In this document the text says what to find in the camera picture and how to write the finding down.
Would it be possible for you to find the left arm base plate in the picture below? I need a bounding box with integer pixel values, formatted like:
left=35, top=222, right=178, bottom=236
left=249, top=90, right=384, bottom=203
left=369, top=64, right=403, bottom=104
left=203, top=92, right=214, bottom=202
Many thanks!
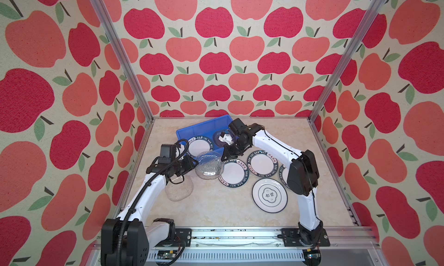
left=156, top=228, right=193, bottom=248

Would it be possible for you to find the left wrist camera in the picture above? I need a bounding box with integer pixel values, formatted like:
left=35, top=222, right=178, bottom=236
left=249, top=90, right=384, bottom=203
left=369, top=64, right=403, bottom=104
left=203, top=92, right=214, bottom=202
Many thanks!
left=158, top=144, right=179, bottom=165

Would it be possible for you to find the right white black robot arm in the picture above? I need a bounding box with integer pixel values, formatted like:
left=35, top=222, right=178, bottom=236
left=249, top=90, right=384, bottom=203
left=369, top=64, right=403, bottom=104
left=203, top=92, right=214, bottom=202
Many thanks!
left=218, top=118, right=323, bottom=246

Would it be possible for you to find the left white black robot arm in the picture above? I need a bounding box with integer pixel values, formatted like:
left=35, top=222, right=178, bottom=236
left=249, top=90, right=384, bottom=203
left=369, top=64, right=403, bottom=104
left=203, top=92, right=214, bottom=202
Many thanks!
left=101, top=157, right=199, bottom=266

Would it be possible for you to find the green rim plate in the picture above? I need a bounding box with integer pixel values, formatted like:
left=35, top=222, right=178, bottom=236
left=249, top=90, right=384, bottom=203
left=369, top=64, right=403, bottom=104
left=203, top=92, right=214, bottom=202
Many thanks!
left=187, top=136, right=213, bottom=158
left=279, top=165, right=290, bottom=189
left=247, top=150, right=279, bottom=178
left=218, top=159, right=249, bottom=188

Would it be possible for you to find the white plate black pattern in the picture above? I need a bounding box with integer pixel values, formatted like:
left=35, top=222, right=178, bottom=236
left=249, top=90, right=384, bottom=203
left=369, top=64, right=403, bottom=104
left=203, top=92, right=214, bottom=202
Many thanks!
left=252, top=178, right=288, bottom=214

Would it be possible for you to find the aluminium front rail frame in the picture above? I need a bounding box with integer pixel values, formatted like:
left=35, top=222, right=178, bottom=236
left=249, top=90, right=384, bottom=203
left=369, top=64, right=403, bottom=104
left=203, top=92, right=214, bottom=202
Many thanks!
left=88, top=227, right=388, bottom=266

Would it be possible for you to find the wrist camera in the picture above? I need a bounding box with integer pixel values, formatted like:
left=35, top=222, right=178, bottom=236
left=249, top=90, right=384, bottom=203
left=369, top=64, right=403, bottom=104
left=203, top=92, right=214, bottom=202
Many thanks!
left=158, top=144, right=179, bottom=165
left=219, top=131, right=233, bottom=145

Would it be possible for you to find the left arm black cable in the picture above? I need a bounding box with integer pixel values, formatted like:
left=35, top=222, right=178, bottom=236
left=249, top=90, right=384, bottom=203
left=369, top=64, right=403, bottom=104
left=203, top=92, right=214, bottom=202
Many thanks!
left=116, top=138, right=190, bottom=266

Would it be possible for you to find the right aluminium corner post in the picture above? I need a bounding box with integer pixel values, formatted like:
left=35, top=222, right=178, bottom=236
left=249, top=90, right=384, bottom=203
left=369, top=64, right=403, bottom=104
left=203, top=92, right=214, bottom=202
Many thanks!
left=308, top=0, right=396, bottom=121

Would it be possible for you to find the clear glass plate top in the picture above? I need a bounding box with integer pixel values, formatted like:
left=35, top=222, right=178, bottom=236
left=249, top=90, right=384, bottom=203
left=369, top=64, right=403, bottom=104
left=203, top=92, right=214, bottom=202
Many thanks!
left=213, top=129, right=235, bottom=147

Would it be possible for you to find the blue plastic bin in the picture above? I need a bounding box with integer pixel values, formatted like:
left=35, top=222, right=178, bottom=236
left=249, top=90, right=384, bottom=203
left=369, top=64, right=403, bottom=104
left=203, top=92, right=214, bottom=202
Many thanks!
left=176, top=115, right=232, bottom=155

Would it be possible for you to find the aluminium corner post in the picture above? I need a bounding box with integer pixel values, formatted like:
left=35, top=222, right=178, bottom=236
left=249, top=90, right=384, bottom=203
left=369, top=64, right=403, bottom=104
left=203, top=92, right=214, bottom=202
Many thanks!
left=308, top=0, right=396, bottom=121
left=84, top=0, right=154, bottom=123

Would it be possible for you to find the clear glass plate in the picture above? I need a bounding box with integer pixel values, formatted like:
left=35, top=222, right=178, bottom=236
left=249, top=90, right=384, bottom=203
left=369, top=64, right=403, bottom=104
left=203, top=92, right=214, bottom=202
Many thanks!
left=195, top=151, right=224, bottom=180
left=213, top=129, right=235, bottom=147
left=165, top=177, right=194, bottom=202

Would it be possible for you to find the left aluminium corner post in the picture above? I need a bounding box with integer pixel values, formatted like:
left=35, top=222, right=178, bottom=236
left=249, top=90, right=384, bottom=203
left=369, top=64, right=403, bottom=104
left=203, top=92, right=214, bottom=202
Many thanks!
left=84, top=0, right=154, bottom=123

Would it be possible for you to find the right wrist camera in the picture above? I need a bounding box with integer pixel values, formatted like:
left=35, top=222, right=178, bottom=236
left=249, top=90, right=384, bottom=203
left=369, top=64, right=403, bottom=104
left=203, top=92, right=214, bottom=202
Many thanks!
left=219, top=131, right=233, bottom=145

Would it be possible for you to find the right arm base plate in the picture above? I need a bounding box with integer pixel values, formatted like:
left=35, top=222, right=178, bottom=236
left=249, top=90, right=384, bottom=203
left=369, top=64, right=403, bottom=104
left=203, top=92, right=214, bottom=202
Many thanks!
left=277, top=228, right=331, bottom=248

